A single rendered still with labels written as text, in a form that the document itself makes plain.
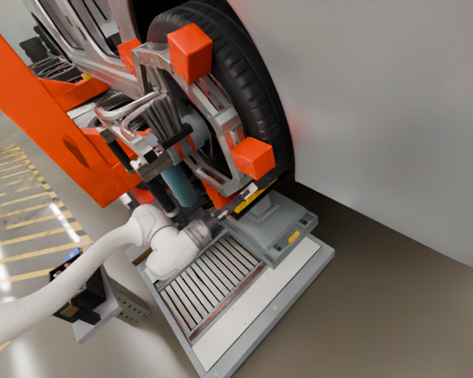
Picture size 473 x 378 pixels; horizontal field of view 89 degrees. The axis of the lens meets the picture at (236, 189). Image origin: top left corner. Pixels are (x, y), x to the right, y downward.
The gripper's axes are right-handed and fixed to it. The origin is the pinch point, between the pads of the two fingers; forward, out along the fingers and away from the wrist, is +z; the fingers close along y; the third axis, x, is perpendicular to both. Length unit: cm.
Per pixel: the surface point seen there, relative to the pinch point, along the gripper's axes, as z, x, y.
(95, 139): -28, 60, -33
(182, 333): -54, -34, -45
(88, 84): 4, 183, -181
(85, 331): -74, -2, -25
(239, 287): -20, -37, -42
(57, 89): -23, 189, -177
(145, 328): -70, -25, -66
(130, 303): -65, -8, -57
